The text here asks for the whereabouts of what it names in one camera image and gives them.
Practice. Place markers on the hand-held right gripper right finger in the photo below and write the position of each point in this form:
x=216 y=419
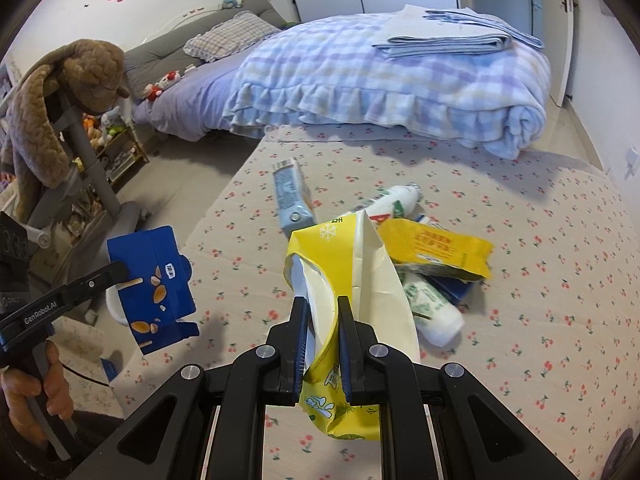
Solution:
x=345 y=355

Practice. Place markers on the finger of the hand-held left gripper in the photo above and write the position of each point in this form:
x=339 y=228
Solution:
x=90 y=285

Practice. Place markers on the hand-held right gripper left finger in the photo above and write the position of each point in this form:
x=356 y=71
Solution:
x=300 y=345

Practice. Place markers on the blue snack box nut print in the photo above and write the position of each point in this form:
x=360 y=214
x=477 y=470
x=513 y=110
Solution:
x=142 y=250

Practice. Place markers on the large yellow snack bag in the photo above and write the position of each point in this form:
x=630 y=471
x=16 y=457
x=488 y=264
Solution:
x=330 y=245

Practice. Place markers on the blue white carton box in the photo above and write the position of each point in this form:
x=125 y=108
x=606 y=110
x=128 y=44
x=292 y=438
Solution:
x=456 y=287

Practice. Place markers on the yellow orange packet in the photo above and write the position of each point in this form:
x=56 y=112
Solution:
x=435 y=247

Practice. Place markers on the blue toothpaste box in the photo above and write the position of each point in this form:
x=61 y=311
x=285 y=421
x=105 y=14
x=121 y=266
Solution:
x=291 y=195

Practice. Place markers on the person's left hand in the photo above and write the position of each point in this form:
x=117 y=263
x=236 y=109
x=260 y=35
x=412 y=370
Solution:
x=20 y=400

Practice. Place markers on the grey chair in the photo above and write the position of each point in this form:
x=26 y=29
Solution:
x=107 y=190

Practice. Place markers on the brown plush rabbit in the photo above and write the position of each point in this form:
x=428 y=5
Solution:
x=35 y=120

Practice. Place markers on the wooden toy shelf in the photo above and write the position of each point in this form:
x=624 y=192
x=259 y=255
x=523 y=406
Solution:
x=122 y=155

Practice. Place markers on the purple bed sheet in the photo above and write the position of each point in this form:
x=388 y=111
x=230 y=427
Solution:
x=200 y=95

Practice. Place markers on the small white cat plush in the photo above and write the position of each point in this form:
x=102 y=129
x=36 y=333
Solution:
x=170 y=78

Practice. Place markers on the grey padded headboard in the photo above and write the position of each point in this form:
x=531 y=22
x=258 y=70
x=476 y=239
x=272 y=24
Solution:
x=150 y=60

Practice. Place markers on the blue plaid ruffled quilt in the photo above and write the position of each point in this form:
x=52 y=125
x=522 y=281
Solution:
x=350 y=75

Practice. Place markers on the plaid pillow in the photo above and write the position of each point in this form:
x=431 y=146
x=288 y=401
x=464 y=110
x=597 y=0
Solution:
x=225 y=37

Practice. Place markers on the pale plush toy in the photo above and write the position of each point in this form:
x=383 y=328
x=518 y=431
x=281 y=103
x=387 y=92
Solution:
x=232 y=0

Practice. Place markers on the folded grey-blue sheet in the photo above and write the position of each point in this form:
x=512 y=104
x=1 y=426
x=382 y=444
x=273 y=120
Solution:
x=440 y=45

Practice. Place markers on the folded white blue-edged cloth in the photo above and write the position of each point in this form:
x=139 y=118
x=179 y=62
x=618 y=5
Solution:
x=410 y=22

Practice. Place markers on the white door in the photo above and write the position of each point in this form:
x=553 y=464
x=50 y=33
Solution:
x=550 y=50

